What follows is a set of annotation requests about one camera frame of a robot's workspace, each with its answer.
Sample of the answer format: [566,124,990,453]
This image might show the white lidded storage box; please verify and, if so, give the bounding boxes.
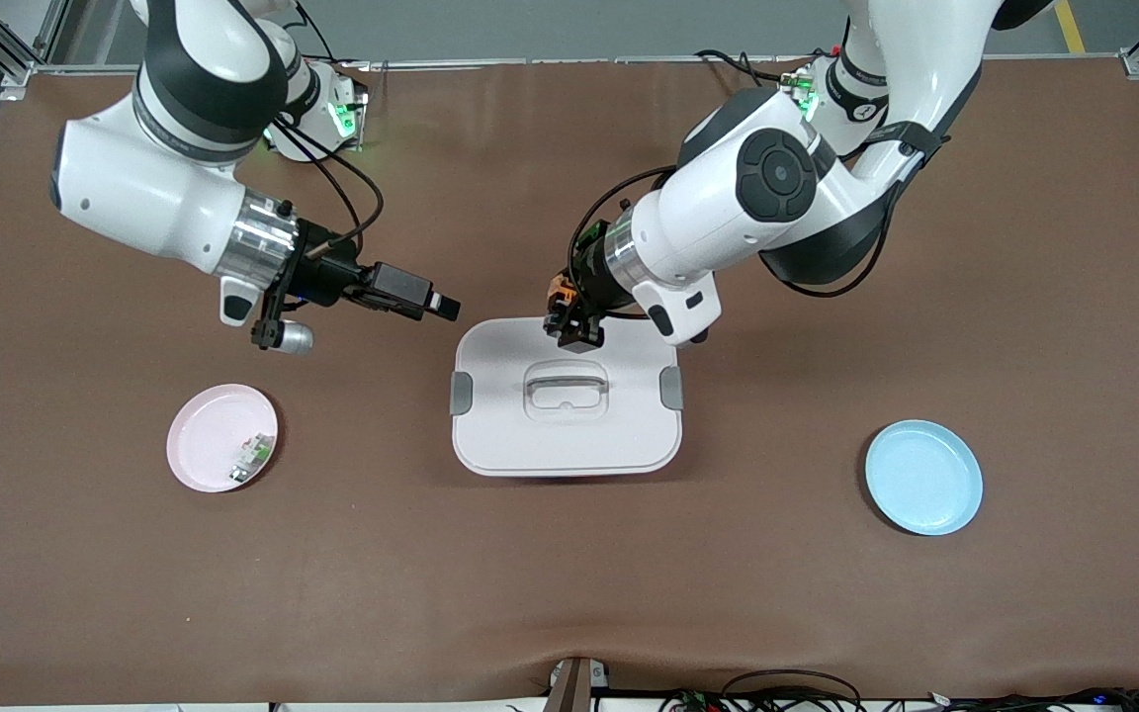
[449,314,686,479]

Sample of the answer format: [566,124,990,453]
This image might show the small green white component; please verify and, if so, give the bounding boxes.
[228,433,274,486]

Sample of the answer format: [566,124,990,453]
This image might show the pink round plate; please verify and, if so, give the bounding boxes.
[166,384,280,493]

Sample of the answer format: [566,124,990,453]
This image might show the brown table mat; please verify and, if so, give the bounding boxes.
[0,57,1139,708]

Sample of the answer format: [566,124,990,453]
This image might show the light blue round plate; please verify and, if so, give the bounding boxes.
[864,419,984,537]

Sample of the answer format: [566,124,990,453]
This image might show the grey lid handle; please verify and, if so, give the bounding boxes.
[524,366,610,397]

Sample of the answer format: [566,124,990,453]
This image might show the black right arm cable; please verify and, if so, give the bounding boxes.
[268,111,385,260]

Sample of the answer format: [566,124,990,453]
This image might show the black base power cable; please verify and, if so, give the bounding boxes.
[694,47,788,90]

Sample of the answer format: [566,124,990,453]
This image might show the brown camera mount bracket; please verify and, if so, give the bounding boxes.
[542,656,612,712]

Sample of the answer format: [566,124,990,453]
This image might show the looped black cable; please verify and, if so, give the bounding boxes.
[723,669,862,712]

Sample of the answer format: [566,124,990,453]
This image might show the tangled cable bundle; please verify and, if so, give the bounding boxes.
[925,685,1139,712]

